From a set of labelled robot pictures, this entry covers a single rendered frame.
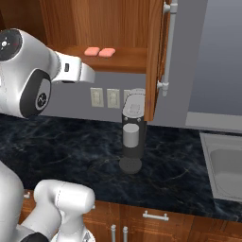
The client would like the wooden cabinet door with handle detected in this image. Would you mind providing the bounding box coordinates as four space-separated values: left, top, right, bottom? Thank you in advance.
145 0 173 123

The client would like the open wooden wall cabinet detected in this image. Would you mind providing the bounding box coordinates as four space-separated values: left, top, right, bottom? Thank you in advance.
39 0 149 75

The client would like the black and grey drink machine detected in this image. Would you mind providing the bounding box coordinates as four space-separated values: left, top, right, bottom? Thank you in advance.
118 88 148 176

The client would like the white cupboard door handle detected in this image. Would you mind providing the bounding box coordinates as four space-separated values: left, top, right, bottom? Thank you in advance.
122 225 130 242
110 223 117 242

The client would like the steel sink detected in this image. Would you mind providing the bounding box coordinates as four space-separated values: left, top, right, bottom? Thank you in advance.
199 131 242 203

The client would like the long white door handle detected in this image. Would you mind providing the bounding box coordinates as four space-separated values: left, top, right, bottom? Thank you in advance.
156 0 180 97

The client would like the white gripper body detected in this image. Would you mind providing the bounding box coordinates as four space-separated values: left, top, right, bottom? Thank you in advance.
78 61 96 83

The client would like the dark wooden cabinet door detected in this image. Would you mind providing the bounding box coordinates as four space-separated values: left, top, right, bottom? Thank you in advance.
0 0 48 45

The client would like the wooden panel under sink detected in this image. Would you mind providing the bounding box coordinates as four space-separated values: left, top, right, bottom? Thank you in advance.
190 215 242 242

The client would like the grey window with sill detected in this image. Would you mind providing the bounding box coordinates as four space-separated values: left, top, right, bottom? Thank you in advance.
184 0 242 133

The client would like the pink bar soap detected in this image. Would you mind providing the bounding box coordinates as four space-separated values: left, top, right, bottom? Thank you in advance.
97 47 116 59
83 46 101 58

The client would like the wooden drawer front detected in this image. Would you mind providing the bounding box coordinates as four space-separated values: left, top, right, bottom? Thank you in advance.
82 199 130 229
127 203 195 242

